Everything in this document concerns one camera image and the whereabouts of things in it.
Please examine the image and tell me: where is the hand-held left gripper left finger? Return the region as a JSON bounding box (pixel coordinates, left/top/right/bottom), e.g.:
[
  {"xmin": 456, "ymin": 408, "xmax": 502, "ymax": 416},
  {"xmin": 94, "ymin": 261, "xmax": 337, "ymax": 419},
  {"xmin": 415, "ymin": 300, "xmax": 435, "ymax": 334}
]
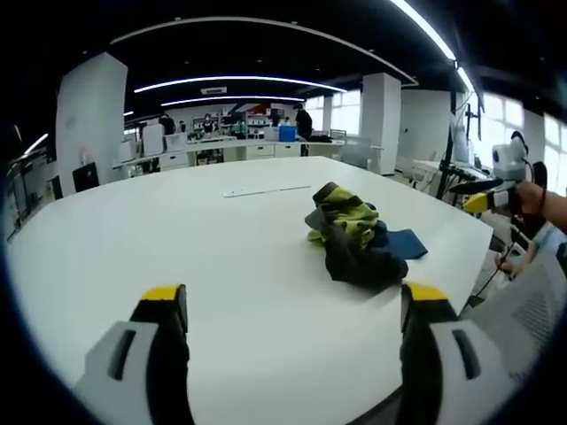
[{"xmin": 74, "ymin": 283, "xmax": 196, "ymax": 425}]

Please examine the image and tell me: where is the white mesh office chair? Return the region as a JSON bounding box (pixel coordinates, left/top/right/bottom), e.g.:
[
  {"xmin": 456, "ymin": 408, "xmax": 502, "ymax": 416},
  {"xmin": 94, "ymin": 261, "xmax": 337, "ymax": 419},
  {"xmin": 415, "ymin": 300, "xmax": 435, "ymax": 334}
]
[{"xmin": 460, "ymin": 229, "xmax": 567, "ymax": 393}]

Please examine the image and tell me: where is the white flat strip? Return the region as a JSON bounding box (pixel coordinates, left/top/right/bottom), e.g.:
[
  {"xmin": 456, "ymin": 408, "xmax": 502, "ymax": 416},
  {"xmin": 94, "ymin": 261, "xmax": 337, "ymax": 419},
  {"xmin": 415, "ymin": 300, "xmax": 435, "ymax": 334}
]
[{"xmin": 223, "ymin": 184, "xmax": 312, "ymax": 198}]

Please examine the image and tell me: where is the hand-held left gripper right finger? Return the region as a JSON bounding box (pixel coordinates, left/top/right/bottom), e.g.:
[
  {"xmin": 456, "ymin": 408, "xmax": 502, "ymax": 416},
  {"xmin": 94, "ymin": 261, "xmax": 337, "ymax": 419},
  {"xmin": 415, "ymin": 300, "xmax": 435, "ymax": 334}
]
[{"xmin": 400, "ymin": 282, "xmax": 517, "ymax": 425}]

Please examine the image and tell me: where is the blue cloth piece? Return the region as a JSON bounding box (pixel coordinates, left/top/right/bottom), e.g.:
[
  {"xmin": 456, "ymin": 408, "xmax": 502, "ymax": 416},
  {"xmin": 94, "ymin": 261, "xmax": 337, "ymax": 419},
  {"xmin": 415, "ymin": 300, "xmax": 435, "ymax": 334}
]
[{"xmin": 381, "ymin": 228, "xmax": 430, "ymax": 262}]

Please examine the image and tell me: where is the long white counter desk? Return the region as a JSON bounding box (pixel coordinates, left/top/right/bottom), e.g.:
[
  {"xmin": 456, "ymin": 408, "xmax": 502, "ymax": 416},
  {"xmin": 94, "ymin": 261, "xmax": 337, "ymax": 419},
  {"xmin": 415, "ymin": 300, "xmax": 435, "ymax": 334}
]
[{"xmin": 113, "ymin": 135, "xmax": 346, "ymax": 172}]

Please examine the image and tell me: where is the black monitor stand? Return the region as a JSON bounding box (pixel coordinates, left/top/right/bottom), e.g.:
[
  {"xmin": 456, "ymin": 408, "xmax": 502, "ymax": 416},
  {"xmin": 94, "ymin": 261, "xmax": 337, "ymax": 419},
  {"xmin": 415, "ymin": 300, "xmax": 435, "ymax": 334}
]
[{"xmin": 435, "ymin": 90, "xmax": 485, "ymax": 201}]

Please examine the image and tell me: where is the black cable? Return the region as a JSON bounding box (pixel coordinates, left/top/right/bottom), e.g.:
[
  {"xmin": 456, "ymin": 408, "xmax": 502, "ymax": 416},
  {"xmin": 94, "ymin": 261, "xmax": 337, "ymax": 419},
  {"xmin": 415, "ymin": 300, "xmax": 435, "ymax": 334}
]
[{"xmin": 469, "ymin": 241, "xmax": 518, "ymax": 307}]

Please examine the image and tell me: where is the person's right hand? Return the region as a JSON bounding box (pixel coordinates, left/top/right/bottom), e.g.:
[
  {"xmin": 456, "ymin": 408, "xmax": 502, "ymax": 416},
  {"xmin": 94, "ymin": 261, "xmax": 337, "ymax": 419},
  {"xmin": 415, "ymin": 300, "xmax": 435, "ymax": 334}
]
[{"xmin": 509, "ymin": 180, "xmax": 549, "ymax": 220}]

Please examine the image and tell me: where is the green and dark garment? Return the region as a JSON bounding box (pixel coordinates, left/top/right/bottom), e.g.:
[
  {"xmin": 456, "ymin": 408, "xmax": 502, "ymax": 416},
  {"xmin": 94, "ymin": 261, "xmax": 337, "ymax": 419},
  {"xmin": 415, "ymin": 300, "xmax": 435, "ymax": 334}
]
[{"xmin": 304, "ymin": 181, "xmax": 409, "ymax": 294}]

